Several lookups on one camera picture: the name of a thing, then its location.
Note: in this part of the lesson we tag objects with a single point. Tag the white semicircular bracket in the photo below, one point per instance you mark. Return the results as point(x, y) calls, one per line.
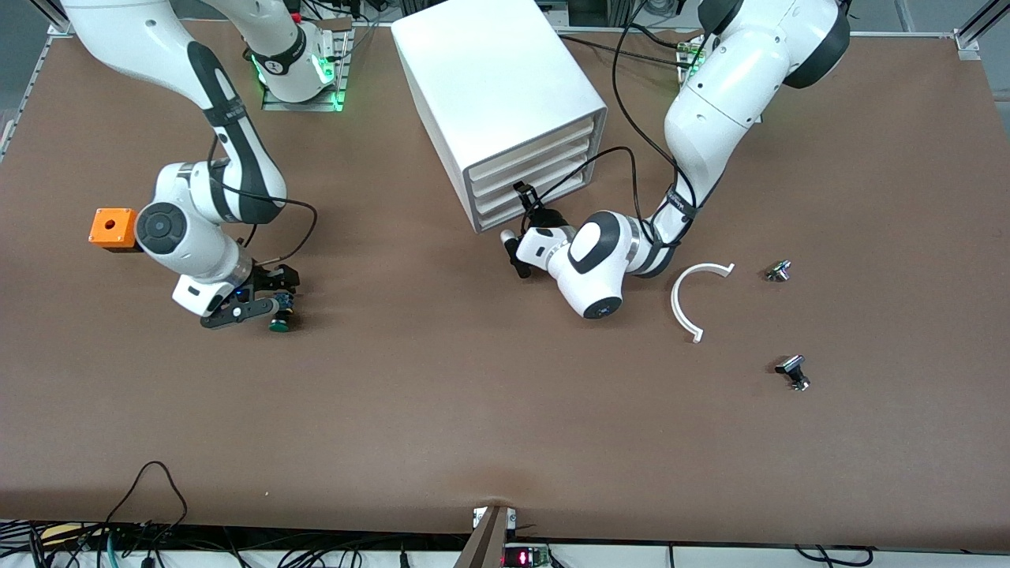
point(677, 304)

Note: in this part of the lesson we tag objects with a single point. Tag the white plastic drawer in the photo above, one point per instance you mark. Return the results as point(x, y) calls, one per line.
point(497, 198)
point(497, 215)
point(497, 163)
point(497, 181)

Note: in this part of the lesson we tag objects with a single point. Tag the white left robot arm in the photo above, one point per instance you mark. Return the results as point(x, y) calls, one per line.
point(726, 102)

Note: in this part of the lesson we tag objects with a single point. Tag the device with red display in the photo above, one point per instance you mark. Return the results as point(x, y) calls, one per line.
point(527, 557)

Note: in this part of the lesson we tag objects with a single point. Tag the green push button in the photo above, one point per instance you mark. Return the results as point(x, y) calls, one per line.
point(280, 322)

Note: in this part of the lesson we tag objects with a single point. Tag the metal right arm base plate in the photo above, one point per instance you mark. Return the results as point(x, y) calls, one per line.
point(345, 71)

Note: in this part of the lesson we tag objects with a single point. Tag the brown wooden beam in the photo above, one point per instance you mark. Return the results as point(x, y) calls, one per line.
point(483, 544)

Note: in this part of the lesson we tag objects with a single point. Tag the aluminium frame profile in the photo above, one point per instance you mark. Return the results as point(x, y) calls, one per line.
point(55, 20)
point(978, 28)

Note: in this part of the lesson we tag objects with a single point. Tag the small metal switch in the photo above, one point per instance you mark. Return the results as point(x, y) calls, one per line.
point(779, 270)

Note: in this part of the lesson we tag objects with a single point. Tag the white drawer cabinet shell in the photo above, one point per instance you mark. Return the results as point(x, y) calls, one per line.
point(489, 71)

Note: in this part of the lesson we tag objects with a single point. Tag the black silver push button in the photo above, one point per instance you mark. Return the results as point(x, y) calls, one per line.
point(791, 367)

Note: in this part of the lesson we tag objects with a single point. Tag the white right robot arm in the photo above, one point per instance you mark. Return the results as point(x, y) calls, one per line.
point(197, 229)

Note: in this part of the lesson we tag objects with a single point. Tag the orange box with hole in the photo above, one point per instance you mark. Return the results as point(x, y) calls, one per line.
point(110, 225)

